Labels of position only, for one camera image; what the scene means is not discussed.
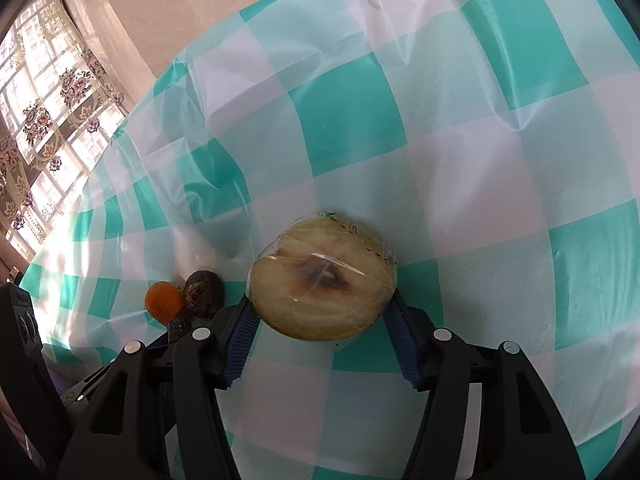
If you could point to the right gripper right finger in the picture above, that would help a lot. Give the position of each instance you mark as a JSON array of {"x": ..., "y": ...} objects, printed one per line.
[{"x": 488, "y": 414}]

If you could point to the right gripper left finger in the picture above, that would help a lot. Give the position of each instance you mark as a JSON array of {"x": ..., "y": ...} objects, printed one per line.
[{"x": 185, "y": 378}]

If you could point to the small orange mandarin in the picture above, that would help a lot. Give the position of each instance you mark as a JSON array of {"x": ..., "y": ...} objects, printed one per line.
[{"x": 164, "y": 302}]

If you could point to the yellow pear half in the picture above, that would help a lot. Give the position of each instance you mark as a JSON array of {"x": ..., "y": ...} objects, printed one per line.
[{"x": 324, "y": 278}]

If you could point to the teal white checkered tablecloth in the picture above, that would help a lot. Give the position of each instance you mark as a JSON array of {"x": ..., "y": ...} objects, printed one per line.
[{"x": 493, "y": 144}]

